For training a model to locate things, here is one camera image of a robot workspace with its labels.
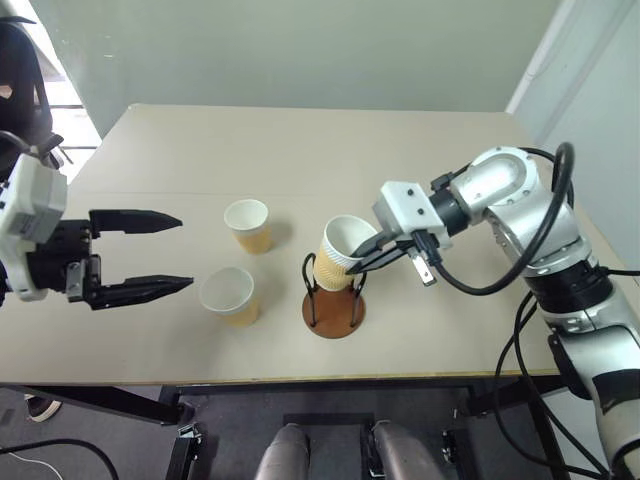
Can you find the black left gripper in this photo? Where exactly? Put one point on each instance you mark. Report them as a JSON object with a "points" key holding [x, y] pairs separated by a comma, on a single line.
{"points": [[60, 250]]}

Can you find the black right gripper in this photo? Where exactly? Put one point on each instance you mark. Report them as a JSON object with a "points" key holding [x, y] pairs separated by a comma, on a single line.
{"points": [[404, 244]]}

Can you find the ribbed yellow paper cup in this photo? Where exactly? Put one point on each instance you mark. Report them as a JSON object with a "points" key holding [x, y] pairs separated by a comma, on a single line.
{"points": [[332, 260]]}

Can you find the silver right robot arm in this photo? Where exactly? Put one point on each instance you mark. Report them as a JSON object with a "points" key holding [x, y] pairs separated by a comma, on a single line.
{"points": [[530, 220]]}

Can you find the silver metal plug tab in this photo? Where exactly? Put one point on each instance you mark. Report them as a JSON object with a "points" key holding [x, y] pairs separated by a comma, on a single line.
{"points": [[425, 272]]}

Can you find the grey rounded robot leg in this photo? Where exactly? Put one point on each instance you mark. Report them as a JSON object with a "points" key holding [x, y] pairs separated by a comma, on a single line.
{"points": [[405, 452], [285, 452]]}

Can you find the person in black clothing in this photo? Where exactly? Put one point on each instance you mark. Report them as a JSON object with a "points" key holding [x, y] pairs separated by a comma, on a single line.
{"points": [[20, 75]]}

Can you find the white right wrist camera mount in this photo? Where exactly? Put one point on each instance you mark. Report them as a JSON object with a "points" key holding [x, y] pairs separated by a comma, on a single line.
{"points": [[405, 210]]}

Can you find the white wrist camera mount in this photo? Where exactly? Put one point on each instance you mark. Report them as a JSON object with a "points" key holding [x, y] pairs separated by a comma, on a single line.
{"points": [[405, 210], [35, 210]]}

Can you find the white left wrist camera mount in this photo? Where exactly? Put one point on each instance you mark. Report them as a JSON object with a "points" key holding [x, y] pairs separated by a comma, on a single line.
{"points": [[35, 210]]}

